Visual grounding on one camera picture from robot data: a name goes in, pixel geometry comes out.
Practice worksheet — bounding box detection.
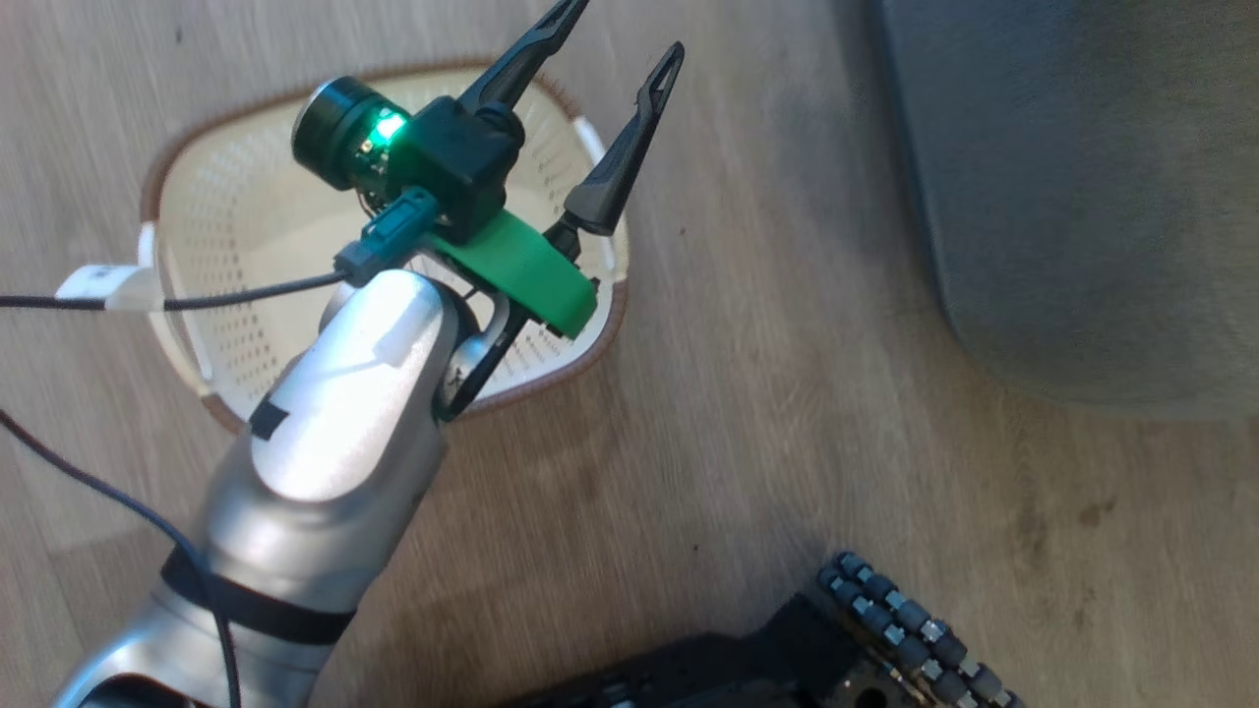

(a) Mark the black roller omni wheel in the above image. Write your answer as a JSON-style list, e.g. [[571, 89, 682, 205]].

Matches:
[[815, 551, 1026, 708]]

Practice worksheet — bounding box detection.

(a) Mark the grey fabric sofa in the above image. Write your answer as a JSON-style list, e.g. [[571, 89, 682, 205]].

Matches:
[[864, 0, 1259, 421]]

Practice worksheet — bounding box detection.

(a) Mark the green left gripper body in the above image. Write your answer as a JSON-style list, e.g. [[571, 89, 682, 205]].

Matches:
[[423, 208, 600, 339]]

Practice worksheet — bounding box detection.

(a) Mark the black cable with teal plug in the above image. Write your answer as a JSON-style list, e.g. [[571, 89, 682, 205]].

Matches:
[[0, 186, 441, 314]]

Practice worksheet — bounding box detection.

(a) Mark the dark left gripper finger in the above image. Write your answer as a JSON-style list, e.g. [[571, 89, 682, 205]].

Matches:
[[458, 0, 592, 119], [564, 41, 687, 237]]

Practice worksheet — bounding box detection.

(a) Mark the cream laundry basket brown rim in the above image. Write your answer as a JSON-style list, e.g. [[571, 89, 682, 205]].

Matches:
[[137, 60, 631, 435]]

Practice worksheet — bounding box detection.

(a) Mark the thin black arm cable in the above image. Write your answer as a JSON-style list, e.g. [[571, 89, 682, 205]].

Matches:
[[0, 407, 244, 708]]

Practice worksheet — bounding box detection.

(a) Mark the white cable label tag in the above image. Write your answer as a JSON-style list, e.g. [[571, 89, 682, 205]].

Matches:
[[55, 263, 165, 315]]

